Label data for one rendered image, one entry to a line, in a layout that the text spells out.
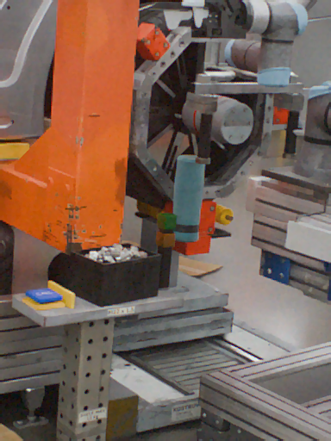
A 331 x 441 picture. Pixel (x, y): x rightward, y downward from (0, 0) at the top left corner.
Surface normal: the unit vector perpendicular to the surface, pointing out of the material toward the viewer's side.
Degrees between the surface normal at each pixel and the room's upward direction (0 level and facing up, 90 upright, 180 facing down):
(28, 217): 90
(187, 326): 90
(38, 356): 90
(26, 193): 90
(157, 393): 0
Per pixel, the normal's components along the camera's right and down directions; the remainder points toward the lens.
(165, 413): 0.58, 0.24
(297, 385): 0.08, -0.97
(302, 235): -0.75, 0.10
